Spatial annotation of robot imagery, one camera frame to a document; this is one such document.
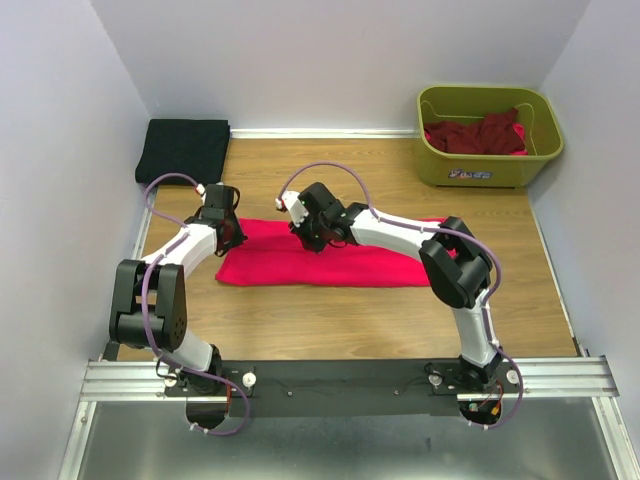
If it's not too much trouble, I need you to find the pink t shirt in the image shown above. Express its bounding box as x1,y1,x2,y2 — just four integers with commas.
215,218,430,288

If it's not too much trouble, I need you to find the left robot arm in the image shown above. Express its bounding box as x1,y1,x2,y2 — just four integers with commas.
109,184,247,395

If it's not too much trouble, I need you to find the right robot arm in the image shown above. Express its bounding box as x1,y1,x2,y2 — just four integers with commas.
277,182,502,392

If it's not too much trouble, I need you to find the folded black t shirt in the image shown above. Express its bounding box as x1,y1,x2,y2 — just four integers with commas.
134,119,231,185

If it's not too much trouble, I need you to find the olive green plastic bin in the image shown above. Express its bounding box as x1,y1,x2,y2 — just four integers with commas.
415,85,564,188

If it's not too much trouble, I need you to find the dark red t shirt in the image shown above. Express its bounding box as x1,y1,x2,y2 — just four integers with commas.
423,108,528,156

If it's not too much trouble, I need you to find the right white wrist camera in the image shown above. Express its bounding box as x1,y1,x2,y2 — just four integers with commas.
275,190,309,228

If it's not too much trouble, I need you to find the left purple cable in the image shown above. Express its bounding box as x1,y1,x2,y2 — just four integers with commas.
141,172,251,437

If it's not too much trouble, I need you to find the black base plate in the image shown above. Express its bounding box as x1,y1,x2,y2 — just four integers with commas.
166,358,521,424

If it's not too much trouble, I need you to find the aluminium frame rail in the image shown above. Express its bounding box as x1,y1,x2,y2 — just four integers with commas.
57,184,624,480

